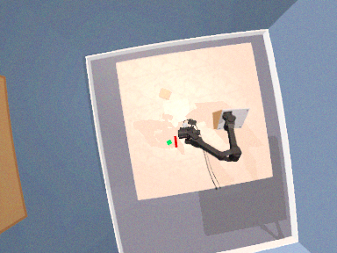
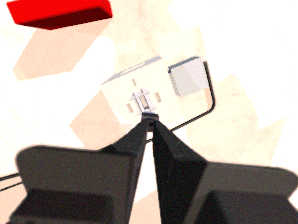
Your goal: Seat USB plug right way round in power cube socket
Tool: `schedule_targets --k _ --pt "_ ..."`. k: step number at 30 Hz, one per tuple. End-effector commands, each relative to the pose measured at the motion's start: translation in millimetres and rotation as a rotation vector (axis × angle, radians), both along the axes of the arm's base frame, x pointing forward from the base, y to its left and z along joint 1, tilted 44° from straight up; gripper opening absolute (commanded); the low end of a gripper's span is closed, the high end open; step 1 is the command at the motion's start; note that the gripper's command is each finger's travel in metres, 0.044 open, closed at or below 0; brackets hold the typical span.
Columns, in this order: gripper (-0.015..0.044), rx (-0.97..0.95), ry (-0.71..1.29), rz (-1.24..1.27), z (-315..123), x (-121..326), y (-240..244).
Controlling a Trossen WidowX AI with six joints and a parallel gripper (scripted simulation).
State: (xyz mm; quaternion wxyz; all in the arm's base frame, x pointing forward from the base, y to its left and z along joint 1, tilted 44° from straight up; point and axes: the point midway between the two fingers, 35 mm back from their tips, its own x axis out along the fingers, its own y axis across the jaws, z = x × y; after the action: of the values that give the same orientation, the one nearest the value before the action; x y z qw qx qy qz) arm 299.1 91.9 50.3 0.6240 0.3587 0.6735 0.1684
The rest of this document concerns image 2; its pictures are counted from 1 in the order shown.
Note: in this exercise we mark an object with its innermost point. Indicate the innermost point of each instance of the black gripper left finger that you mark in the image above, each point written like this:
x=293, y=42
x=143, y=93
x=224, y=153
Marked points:
x=113, y=171

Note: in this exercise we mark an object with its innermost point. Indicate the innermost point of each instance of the red rectangular block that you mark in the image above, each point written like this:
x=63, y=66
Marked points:
x=55, y=14

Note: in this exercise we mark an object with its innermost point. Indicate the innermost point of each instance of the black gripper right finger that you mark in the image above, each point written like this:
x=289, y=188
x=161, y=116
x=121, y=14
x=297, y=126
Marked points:
x=184, y=177

